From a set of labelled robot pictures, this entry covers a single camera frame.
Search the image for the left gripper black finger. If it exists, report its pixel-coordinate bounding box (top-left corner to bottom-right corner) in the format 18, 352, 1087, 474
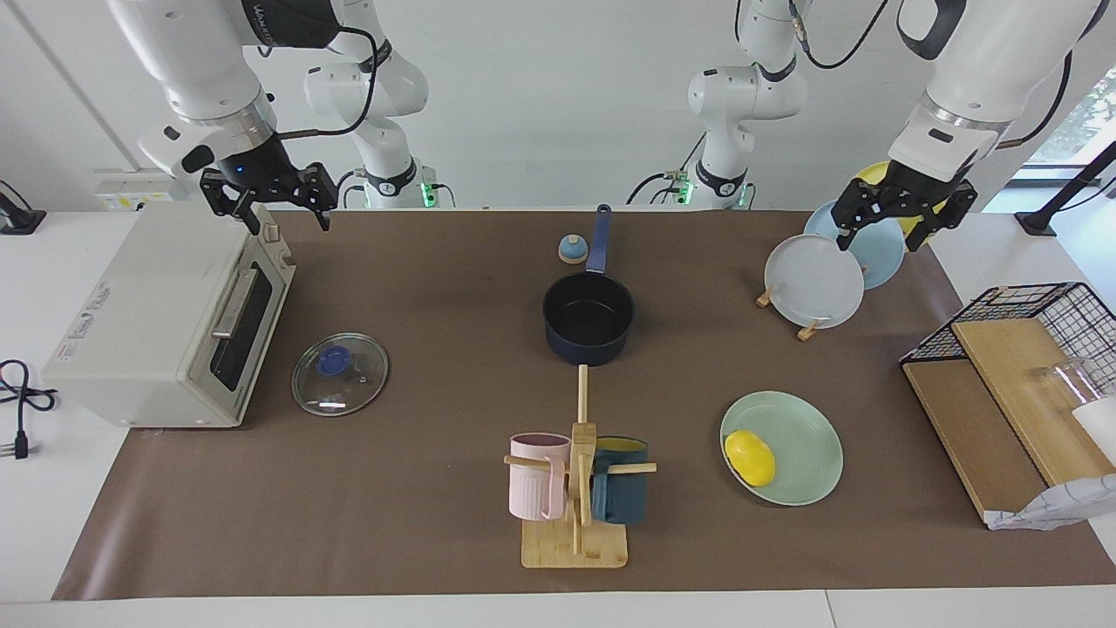
905, 208, 942, 255
834, 204, 873, 254

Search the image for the clear glass cup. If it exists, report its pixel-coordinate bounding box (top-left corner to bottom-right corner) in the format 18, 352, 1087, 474
1032, 356, 1103, 413

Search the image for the wooden mug tree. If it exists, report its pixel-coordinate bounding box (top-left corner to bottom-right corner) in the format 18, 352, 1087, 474
503, 364, 658, 570

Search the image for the dark teal mug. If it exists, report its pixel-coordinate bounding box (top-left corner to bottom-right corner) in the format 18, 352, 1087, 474
590, 436, 651, 526

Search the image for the pink mug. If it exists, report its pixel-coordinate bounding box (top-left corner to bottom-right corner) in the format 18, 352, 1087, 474
508, 433, 574, 522

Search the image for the white checked cloth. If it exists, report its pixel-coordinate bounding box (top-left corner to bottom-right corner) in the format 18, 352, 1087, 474
984, 473, 1116, 532

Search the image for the dark blue saucepan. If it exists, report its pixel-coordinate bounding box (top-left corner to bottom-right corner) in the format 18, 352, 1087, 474
542, 203, 637, 367

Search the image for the black power cable with plug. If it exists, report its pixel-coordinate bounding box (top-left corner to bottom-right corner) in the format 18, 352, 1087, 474
0, 358, 58, 461

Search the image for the glass lid with blue knob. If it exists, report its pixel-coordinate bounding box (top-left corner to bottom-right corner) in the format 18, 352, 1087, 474
291, 332, 391, 418

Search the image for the green plate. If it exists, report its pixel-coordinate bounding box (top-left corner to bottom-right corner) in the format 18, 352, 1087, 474
720, 390, 845, 508

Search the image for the yellow plate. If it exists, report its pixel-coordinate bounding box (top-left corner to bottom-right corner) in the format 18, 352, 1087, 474
850, 160, 947, 255

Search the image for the white wall socket strip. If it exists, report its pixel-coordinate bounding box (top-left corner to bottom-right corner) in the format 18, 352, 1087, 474
92, 167, 176, 213

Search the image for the light blue plate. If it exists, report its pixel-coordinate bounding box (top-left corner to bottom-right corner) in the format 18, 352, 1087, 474
803, 197, 907, 291

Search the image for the white cup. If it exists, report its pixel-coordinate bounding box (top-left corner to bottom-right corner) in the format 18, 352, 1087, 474
1071, 396, 1116, 466

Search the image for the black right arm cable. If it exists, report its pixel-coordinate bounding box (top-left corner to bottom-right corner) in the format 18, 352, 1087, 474
277, 24, 382, 142

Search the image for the window with green view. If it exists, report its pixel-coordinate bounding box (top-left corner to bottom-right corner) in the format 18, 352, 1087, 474
1018, 63, 1116, 174

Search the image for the grey plate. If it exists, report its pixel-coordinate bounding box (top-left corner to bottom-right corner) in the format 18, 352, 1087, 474
764, 234, 867, 331

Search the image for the wooden plate rack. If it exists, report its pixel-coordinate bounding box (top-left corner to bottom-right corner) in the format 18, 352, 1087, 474
755, 277, 830, 343

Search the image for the black clamp base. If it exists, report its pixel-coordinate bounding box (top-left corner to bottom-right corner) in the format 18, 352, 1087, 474
0, 178, 47, 236

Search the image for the brown table mat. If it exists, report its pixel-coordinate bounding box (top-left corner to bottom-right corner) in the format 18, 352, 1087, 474
52, 208, 1116, 602

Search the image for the wire and wood shelf rack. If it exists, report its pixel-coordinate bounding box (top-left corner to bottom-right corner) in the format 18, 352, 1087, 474
898, 281, 1116, 526

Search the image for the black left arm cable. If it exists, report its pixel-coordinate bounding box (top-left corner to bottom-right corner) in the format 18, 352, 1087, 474
787, 0, 1075, 151

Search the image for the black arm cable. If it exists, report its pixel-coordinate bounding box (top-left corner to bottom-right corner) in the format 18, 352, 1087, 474
787, 0, 1075, 151
277, 24, 382, 142

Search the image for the beige toaster oven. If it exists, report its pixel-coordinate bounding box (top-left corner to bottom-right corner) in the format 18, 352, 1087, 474
41, 201, 298, 429

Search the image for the black slanted stand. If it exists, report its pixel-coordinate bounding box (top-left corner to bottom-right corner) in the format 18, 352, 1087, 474
1013, 138, 1116, 237

